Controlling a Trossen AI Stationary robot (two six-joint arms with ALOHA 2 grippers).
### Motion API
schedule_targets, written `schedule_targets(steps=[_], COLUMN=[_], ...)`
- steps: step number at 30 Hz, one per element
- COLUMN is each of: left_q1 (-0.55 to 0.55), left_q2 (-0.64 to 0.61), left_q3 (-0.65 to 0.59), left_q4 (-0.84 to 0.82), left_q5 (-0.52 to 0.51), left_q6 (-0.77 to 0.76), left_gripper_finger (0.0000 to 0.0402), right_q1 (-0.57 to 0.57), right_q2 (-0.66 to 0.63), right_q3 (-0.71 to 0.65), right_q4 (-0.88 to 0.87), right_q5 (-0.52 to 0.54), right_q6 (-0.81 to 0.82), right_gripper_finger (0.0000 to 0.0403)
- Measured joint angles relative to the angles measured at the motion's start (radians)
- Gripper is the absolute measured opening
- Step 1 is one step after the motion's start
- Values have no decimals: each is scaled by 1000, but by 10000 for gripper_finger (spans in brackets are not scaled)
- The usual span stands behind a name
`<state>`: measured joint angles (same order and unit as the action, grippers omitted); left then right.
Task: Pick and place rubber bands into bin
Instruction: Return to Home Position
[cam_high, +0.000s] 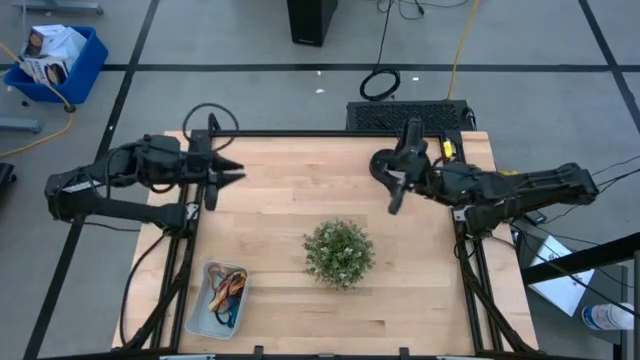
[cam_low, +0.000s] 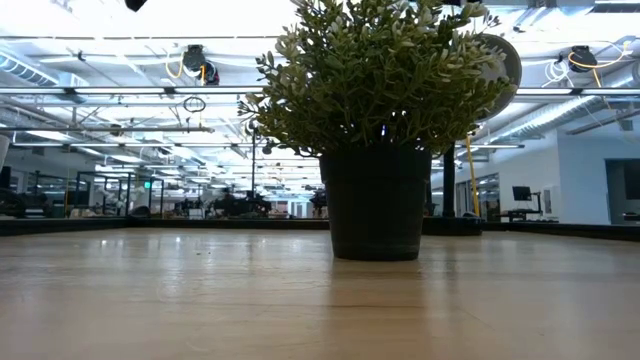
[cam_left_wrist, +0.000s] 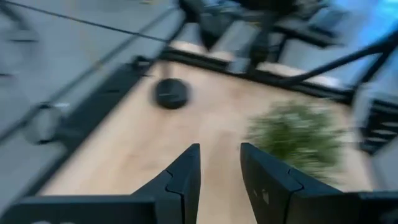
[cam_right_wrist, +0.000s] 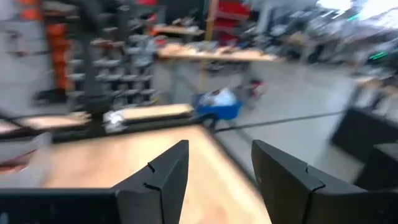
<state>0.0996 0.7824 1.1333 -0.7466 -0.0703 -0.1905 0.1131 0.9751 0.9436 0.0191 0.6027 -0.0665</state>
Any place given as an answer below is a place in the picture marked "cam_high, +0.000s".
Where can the translucent white plastic bin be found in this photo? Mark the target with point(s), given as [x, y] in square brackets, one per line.
[205, 320]

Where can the silver mounting plate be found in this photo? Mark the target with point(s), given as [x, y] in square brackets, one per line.
[459, 214]

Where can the black mesh computer case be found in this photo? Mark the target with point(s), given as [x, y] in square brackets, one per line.
[380, 116]

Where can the black desk lamp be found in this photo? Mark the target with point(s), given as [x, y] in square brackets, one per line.
[412, 132]

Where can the blue wide rubber band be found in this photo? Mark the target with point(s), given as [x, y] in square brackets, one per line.
[232, 320]

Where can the black power strip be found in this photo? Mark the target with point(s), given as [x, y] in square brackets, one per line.
[537, 217]

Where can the printed cardboard box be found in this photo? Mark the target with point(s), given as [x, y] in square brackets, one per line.
[47, 72]

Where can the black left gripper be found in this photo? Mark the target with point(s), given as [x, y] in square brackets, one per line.
[202, 167]

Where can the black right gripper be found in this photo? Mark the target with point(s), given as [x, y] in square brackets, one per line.
[420, 177]

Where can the yellow plug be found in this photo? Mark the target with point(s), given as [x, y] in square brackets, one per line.
[510, 173]

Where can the grey metal post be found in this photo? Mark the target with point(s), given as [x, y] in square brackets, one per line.
[636, 310]

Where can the green plant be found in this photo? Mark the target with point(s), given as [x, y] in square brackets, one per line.
[339, 252]

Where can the blue plastic crate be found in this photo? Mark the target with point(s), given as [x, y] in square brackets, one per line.
[85, 75]

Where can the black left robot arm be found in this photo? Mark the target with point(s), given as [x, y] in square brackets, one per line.
[125, 165]

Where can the white cardboard box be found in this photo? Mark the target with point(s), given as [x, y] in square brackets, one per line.
[60, 42]

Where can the clear plastic water bottle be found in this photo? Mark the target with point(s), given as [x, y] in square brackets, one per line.
[607, 316]

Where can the black frame bracket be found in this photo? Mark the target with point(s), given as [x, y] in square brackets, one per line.
[257, 351]
[404, 351]

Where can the grey metal stand foot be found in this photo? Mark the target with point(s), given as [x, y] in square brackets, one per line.
[55, 7]

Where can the black computer tower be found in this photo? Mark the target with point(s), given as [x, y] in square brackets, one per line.
[311, 22]

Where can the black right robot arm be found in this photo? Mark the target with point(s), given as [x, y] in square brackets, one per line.
[525, 190]

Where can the black aluminium table frame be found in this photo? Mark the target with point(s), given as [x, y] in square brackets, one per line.
[325, 133]

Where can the grey metal bar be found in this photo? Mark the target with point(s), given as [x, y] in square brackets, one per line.
[20, 125]

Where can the white flat box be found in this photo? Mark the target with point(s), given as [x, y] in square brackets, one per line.
[560, 290]

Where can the black metal beam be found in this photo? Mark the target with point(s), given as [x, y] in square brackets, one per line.
[575, 260]

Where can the tan wide rubber band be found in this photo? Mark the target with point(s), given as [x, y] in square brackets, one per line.
[220, 300]

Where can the black caster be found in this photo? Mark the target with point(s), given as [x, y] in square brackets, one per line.
[6, 172]

